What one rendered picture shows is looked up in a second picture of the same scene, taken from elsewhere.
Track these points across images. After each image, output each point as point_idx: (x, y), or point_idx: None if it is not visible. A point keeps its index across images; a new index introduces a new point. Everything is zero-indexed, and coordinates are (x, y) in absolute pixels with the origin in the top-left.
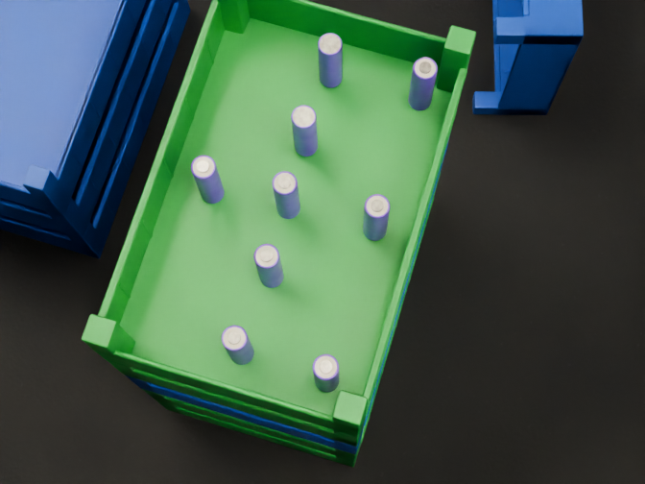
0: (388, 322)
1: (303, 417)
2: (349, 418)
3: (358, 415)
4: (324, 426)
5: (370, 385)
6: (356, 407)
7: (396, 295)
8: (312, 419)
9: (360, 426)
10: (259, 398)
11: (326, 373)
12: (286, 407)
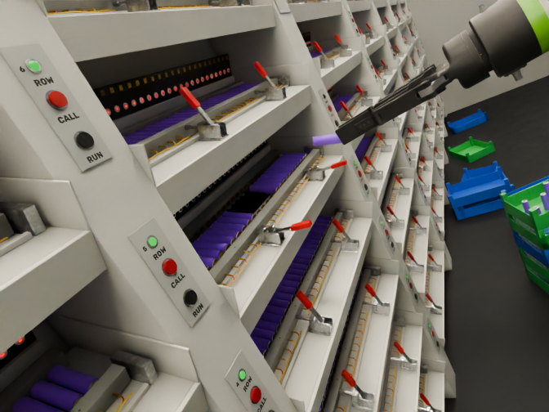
0: None
1: (528, 221)
2: (530, 210)
3: (533, 210)
4: (533, 228)
5: (542, 213)
6: (533, 209)
7: None
8: (528, 220)
9: (533, 217)
10: (520, 210)
11: (535, 208)
12: (524, 212)
